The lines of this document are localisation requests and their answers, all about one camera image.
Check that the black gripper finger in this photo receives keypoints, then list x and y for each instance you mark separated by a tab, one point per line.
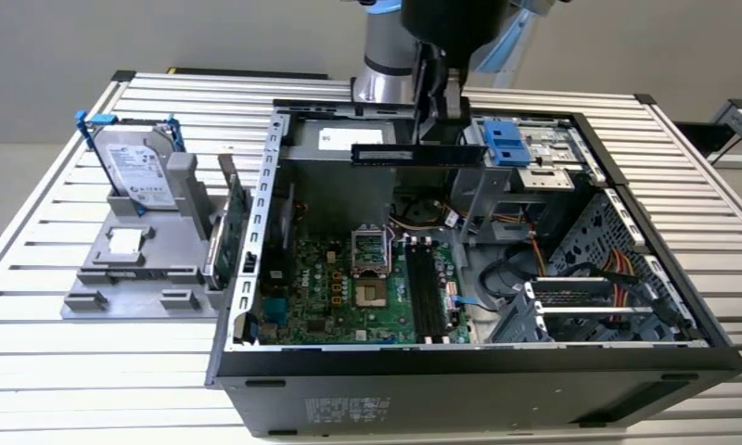
430	83
458	97

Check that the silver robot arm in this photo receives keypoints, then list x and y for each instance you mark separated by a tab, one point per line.
384	69

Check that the blue drive bay latch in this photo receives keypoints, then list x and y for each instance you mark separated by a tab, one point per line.
504	139

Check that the grey metal drive cage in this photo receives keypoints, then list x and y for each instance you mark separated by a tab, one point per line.
545	178

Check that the round black speaker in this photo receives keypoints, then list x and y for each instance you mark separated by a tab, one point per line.
421	213

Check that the grey power supply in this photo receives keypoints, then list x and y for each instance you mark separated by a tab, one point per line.
341	199

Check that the green graphics card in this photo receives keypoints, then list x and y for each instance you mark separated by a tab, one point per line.
238	222

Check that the CPU socket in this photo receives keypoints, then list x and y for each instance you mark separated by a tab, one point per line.
372	296

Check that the metal disk bay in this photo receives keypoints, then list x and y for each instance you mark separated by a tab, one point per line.
513	320

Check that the hard disk in blue carrier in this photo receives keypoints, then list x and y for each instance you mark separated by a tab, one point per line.
138	171

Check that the green motherboard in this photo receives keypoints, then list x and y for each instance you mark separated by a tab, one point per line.
322	320

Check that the blue motherboard connector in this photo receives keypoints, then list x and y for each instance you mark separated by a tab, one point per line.
274	309

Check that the grey parts rack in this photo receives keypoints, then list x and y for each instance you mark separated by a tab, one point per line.
167	252

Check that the silver CPU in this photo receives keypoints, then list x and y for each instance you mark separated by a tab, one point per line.
126	241

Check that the black PC case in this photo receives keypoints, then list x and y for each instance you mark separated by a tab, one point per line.
470	398

